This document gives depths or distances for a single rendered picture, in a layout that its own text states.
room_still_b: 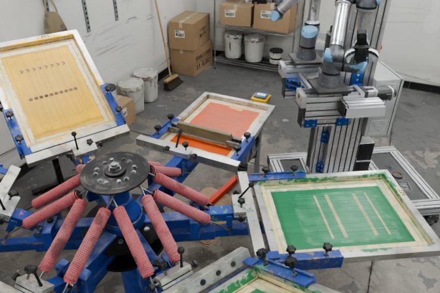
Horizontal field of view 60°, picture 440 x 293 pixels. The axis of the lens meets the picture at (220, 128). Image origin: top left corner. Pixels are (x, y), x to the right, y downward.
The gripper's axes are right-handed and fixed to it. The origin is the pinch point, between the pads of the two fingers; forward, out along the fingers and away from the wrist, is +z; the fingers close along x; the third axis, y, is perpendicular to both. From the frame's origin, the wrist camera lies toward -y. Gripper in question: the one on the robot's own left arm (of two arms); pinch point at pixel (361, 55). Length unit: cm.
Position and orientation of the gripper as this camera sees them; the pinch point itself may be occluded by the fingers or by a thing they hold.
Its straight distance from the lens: 198.3
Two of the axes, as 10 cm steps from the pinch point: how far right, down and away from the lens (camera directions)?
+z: -3.0, 5.0, -8.1
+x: -9.4, -0.4, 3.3
